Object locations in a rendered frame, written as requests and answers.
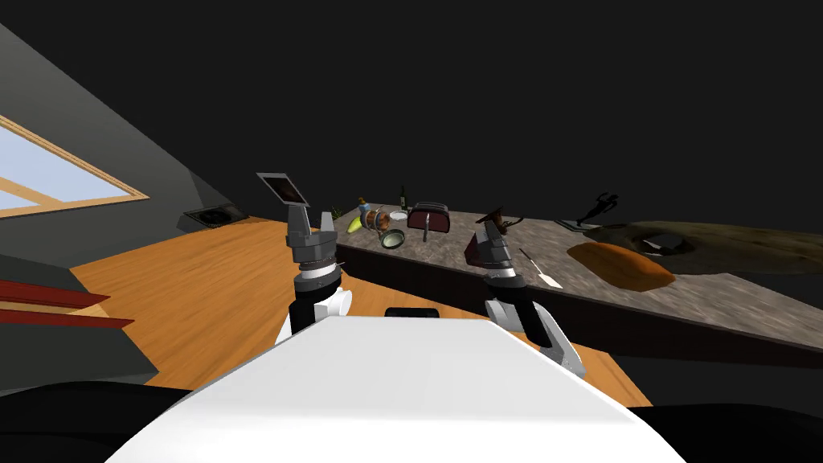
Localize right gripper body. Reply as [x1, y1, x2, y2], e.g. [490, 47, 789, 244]
[473, 239, 516, 272]

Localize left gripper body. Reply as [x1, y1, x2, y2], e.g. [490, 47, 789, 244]
[285, 227, 339, 266]

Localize dark brown figurine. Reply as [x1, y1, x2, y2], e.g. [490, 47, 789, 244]
[475, 206, 526, 235]

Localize white framed dark picture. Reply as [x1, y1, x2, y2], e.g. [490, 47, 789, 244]
[256, 171, 312, 208]

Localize white spatula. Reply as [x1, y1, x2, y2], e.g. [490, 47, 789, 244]
[518, 248, 564, 290]

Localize dark red toaster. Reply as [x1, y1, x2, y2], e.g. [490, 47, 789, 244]
[407, 202, 452, 235]

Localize dark grey square panel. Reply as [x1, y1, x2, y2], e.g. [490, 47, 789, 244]
[182, 203, 249, 230]

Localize black statue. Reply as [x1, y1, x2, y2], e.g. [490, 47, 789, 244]
[555, 191, 620, 232]

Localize orange brown bread loaf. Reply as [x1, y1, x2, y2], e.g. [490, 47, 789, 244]
[566, 241, 677, 293]

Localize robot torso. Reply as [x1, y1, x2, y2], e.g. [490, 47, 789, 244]
[105, 307, 689, 463]

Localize dark brown flat slab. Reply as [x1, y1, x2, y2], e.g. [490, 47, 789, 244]
[583, 221, 823, 277]

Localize wooden framed window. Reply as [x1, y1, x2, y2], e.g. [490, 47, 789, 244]
[0, 115, 151, 219]

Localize red wooden shelf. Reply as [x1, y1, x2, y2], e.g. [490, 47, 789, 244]
[0, 279, 136, 330]

